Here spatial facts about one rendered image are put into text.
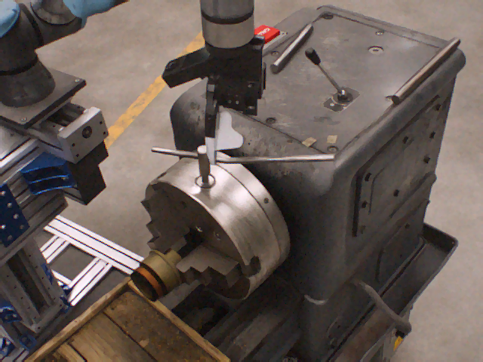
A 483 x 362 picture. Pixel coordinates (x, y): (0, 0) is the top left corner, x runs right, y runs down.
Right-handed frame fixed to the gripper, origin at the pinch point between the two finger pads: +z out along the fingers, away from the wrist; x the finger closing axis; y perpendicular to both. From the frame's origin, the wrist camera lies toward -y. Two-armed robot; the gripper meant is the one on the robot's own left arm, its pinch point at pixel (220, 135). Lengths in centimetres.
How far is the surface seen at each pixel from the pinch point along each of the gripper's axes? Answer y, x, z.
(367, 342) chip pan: 37, 8, 79
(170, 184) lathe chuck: -10.2, -1.5, 13.6
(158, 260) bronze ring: -10.4, -12.4, 24.1
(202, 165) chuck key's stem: -3.4, -1.1, 7.2
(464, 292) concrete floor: 81, 66, 133
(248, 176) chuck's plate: 4.2, 3.4, 13.4
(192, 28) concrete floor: -98, 271, 158
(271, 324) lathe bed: 12, -9, 48
